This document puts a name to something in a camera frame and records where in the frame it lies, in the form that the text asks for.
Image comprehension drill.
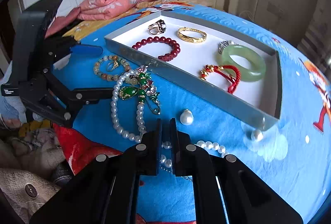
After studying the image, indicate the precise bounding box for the red cord bracelet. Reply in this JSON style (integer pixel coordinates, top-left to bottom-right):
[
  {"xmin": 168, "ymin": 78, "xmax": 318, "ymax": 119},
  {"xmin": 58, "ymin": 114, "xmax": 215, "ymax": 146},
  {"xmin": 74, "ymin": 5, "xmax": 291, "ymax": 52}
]
[{"xmin": 199, "ymin": 64, "xmax": 241, "ymax": 94}]

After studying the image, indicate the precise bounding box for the pearl bracelet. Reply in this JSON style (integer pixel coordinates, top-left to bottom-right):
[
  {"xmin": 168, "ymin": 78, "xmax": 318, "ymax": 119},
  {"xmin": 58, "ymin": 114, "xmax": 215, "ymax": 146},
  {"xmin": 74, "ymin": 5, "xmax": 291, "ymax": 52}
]
[{"xmin": 161, "ymin": 140, "xmax": 230, "ymax": 182}]

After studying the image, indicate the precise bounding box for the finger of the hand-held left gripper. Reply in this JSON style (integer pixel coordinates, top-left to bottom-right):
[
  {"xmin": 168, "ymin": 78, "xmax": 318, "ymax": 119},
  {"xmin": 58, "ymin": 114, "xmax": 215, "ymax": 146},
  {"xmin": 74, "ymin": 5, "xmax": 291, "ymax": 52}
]
[
  {"xmin": 19, "ymin": 71, "xmax": 115, "ymax": 128},
  {"xmin": 41, "ymin": 37, "xmax": 103, "ymax": 73}
]

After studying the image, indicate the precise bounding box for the multicoloured stone bead bracelet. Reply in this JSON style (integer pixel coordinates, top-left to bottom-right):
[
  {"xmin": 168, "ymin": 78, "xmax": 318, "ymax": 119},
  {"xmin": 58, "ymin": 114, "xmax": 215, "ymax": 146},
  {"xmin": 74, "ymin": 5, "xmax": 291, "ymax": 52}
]
[{"xmin": 93, "ymin": 55, "xmax": 131, "ymax": 82}]

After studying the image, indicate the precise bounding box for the printed curtain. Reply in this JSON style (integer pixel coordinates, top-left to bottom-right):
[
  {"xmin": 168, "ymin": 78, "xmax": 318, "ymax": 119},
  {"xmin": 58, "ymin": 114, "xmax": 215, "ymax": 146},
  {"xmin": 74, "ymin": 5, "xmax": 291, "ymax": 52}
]
[{"xmin": 297, "ymin": 15, "xmax": 331, "ymax": 65}]

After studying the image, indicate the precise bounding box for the green jade bangle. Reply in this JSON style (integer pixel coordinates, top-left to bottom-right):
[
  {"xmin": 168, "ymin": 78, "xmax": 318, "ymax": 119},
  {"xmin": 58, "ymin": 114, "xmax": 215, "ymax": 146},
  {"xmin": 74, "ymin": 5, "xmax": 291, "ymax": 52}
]
[{"xmin": 220, "ymin": 44, "xmax": 267, "ymax": 82}]

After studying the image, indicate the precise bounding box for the pink floral quilt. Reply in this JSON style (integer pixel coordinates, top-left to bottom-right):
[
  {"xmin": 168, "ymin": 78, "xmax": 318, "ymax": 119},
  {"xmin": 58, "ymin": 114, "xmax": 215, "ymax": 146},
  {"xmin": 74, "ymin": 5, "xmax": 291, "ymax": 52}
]
[{"xmin": 45, "ymin": 0, "xmax": 154, "ymax": 39}]

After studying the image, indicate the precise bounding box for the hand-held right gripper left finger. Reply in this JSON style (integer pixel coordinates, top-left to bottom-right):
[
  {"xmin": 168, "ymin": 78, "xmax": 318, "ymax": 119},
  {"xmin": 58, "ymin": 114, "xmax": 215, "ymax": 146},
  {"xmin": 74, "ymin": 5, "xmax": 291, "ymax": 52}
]
[{"xmin": 30, "ymin": 118, "xmax": 163, "ymax": 224}]

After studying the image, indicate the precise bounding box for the wall socket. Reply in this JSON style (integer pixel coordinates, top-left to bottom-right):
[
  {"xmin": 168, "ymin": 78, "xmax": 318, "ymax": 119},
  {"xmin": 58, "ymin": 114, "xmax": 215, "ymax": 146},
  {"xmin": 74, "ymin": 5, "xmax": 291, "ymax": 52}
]
[{"xmin": 267, "ymin": 2, "xmax": 285, "ymax": 18}]

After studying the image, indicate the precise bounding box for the yellow floral pillow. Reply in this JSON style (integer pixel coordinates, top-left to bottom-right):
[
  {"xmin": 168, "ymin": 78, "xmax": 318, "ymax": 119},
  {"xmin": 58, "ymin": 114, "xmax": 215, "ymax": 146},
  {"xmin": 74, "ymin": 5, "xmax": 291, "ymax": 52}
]
[{"xmin": 137, "ymin": 0, "xmax": 214, "ymax": 8}]

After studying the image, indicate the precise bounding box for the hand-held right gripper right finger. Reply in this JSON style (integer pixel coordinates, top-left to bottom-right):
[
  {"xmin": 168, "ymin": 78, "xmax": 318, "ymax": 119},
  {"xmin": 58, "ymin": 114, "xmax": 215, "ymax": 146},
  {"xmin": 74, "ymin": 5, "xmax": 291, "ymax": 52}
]
[{"xmin": 169, "ymin": 118, "xmax": 303, "ymax": 224}]

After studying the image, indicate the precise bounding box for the person's left hand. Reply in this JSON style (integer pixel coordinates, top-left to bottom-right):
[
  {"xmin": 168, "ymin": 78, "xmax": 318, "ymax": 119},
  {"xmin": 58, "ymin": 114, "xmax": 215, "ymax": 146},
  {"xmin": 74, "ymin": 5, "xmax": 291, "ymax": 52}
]
[{"xmin": 0, "ymin": 118, "xmax": 23, "ymax": 129}]

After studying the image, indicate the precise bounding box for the red bead bracelet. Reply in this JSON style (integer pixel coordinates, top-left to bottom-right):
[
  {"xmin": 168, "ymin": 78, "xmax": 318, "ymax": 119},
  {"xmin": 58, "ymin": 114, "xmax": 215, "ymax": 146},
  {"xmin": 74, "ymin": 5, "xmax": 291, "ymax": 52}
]
[{"xmin": 132, "ymin": 36, "xmax": 181, "ymax": 61}]

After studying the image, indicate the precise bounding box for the gold bangle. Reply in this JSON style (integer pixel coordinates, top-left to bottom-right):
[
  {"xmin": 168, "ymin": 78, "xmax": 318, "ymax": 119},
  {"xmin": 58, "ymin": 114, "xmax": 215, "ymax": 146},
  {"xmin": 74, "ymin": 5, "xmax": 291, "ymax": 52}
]
[{"xmin": 177, "ymin": 27, "xmax": 207, "ymax": 44}]

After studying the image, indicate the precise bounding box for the large loose pearl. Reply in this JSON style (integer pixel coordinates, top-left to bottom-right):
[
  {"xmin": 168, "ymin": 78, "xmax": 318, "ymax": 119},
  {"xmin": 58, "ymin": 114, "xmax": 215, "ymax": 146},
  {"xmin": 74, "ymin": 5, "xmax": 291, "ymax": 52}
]
[
  {"xmin": 251, "ymin": 129, "xmax": 264, "ymax": 142},
  {"xmin": 179, "ymin": 109, "xmax": 194, "ymax": 126}
]

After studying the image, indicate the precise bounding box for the enamel flower brooch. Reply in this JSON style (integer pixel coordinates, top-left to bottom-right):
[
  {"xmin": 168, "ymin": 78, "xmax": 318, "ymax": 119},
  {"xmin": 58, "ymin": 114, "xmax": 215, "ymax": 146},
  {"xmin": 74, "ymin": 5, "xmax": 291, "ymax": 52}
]
[{"xmin": 137, "ymin": 66, "xmax": 161, "ymax": 115}]

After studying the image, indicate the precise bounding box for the pearl necklace with green pendant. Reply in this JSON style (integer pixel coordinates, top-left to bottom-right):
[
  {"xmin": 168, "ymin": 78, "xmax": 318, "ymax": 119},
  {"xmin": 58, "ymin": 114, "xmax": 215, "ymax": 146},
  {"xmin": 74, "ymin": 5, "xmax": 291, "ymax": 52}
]
[{"xmin": 110, "ymin": 71, "xmax": 147, "ymax": 143}]

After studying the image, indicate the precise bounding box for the grey shallow cardboard box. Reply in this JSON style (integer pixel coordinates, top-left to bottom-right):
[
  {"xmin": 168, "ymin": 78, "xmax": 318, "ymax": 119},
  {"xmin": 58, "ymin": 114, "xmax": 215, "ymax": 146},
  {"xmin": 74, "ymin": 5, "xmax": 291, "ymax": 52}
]
[{"xmin": 104, "ymin": 12, "xmax": 281, "ymax": 130}]

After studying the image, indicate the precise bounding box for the small gold ring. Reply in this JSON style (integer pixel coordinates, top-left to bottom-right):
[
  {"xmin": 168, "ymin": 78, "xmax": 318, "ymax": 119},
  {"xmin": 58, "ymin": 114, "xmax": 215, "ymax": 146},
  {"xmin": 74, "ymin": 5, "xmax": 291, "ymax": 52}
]
[{"xmin": 106, "ymin": 60, "xmax": 121, "ymax": 72}]

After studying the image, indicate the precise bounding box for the beige fleece garment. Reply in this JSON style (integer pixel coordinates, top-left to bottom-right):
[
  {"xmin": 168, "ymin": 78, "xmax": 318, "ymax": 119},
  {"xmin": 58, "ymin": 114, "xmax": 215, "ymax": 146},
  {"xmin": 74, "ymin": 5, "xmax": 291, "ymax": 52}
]
[{"xmin": 0, "ymin": 127, "xmax": 76, "ymax": 214}]

